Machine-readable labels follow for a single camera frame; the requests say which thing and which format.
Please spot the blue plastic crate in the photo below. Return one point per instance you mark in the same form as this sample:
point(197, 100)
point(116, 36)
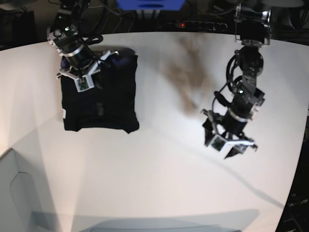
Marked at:
point(170, 5)

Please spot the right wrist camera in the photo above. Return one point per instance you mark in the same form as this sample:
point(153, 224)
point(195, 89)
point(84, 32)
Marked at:
point(84, 83)

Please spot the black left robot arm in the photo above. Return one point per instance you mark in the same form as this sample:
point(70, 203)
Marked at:
point(252, 30)

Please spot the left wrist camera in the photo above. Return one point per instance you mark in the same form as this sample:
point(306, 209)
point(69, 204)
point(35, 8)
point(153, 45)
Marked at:
point(218, 142)

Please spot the black box left background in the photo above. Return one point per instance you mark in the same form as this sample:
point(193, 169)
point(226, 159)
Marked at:
point(17, 27)

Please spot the white garment label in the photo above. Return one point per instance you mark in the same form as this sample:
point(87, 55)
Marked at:
point(63, 113)

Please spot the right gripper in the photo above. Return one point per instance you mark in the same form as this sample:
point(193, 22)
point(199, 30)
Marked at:
point(77, 57)

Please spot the black power strip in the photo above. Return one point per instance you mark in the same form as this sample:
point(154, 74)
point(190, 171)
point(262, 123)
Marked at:
point(194, 26)

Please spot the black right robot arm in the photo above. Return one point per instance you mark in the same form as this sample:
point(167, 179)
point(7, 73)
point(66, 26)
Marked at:
point(71, 12)

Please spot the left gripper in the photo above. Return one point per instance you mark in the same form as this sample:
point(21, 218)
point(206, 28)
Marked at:
point(231, 125)

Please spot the black T-shirt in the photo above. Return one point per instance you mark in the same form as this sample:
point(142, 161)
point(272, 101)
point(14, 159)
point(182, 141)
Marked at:
point(112, 107)

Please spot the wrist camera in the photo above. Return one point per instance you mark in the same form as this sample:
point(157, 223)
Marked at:
point(84, 83)
point(218, 142)

